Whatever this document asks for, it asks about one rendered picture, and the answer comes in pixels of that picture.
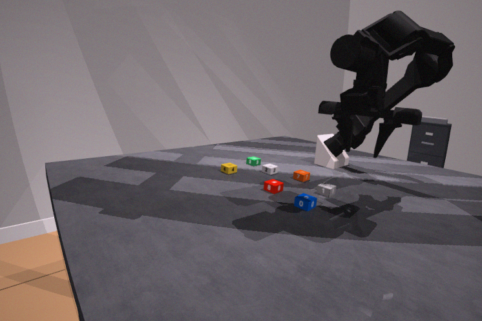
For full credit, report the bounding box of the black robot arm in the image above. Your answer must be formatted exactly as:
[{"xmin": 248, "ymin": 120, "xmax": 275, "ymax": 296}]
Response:
[{"xmin": 330, "ymin": 10, "xmax": 455, "ymax": 149}]

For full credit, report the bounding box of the yellow block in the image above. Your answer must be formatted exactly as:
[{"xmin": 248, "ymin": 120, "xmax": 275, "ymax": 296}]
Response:
[{"xmin": 221, "ymin": 163, "xmax": 237, "ymax": 174}]

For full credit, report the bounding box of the green block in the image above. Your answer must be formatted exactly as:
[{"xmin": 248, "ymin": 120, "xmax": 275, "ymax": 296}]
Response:
[{"xmin": 246, "ymin": 157, "xmax": 261, "ymax": 166}]

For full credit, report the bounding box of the blue block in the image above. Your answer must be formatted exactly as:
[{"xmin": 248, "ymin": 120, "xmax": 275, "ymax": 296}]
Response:
[{"xmin": 294, "ymin": 193, "xmax": 317, "ymax": 211}]

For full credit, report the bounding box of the orange block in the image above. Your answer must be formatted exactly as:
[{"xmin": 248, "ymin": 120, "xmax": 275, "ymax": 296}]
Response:
[{"xmin": 293, "ymin": 170, "xmax": 310, "ymax": 182}]

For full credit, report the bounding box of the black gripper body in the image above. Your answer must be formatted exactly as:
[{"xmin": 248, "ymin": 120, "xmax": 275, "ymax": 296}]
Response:
[{"xmin": 318, "ymin": 75, "xmax": 423, "ymax": 125}]

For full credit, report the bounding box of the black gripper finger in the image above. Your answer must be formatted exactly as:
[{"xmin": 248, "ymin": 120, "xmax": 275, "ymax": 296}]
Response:
[
  {"xmin": 332, "ymin": 116, "xmax": 355, "ymax": 152},
  {"xmin": 373, "ymin": 123, "xmax": 403, "ymax": 158}
]

